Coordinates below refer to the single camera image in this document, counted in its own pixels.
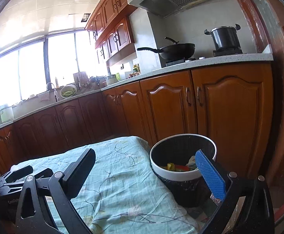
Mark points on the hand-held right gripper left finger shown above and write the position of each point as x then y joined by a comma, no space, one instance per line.
81,173

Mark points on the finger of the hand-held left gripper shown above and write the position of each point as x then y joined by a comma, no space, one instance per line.
22,171
44,173

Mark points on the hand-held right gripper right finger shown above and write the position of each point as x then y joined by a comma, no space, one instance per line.
211,175

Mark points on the printed paper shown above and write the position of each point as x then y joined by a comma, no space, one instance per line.
190,161

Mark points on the black bin with white rim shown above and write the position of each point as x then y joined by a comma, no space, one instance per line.
178,187

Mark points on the silver foil mat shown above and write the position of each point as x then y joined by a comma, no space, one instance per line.
215,199

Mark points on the green floral tablecloth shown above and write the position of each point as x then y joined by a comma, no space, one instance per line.
122,175

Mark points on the white container with green band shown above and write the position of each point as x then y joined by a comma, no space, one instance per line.
6,114

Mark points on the wooden lower kitchen cabinets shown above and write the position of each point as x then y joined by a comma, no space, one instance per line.
229,114

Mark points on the wooden kitchen cabinets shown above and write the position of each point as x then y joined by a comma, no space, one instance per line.
229,114
115,36

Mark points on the pale dish rag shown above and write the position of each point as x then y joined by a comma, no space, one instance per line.
44,97

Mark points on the bowl of green beans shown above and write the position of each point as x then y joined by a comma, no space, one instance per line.
68,92

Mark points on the chrome sink faucet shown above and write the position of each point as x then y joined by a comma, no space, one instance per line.
50,85

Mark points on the slim pale bottle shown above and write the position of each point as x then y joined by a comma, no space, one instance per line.
57,82

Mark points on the dark utensil holder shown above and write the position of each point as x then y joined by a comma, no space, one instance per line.
95,81

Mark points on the wooden knife block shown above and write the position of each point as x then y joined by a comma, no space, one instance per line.
80,79

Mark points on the white electric pot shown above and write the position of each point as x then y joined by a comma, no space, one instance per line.
110,80

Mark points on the green cup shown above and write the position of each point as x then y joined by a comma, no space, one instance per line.
118,76

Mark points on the kitchen window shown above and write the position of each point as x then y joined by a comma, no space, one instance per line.
59,63

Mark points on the row of spice jars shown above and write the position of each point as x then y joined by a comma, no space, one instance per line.
134,75

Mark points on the dark jar with yellow lid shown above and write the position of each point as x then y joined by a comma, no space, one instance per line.
136,68

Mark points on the black gas stove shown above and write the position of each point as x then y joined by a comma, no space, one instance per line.
227,53

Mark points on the black wok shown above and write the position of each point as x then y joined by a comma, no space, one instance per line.
178,50

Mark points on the dark pressure cooker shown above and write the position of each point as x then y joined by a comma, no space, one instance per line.
224,39

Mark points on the wooden upper kitchen cabinets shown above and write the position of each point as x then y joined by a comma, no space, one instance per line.
115,36

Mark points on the square ceiling fixture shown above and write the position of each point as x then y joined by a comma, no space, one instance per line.
85,17

